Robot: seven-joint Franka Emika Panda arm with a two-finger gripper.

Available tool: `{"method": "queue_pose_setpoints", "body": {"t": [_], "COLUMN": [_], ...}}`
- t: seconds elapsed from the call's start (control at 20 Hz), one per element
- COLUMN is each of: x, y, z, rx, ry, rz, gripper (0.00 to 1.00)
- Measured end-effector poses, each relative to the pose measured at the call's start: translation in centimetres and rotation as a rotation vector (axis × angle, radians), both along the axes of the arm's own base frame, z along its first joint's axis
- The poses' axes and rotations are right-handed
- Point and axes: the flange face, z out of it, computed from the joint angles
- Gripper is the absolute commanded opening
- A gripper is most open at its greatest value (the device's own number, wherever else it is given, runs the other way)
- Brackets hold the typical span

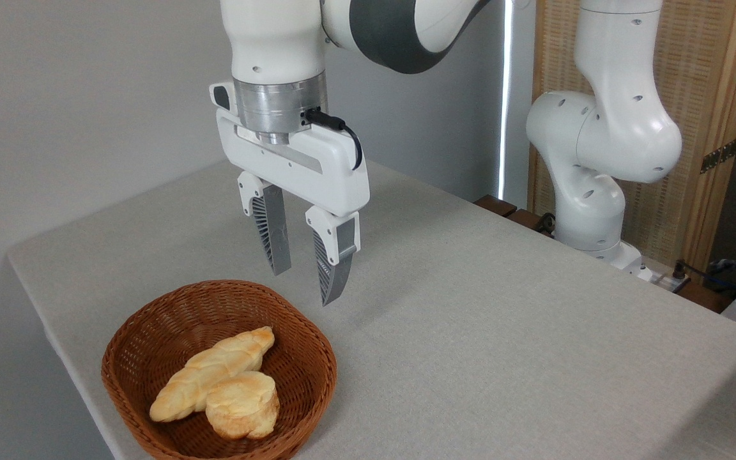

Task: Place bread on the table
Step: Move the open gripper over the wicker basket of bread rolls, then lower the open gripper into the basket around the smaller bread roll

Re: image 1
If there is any long braided bread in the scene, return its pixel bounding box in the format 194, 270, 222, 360
149, 326, 276, 423

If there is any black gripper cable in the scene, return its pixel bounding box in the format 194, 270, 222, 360
304, 109, 364, 171

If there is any dark wooden slat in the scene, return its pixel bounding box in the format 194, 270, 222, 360
507, 209, 555, 236
474, 195, 518, 218

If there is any round bread roll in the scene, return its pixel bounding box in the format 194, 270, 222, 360
205, 371, 280, 440

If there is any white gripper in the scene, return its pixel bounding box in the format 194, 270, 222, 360
210, 82, 371, 307

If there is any brown wicker basket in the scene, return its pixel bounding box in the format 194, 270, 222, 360
101, 279, 338, 460

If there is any metal screen hinge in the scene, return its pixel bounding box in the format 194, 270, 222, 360
700, 137, 736, 174

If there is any wooden rattan folding screen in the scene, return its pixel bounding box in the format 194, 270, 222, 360
528, 0, 736, 269

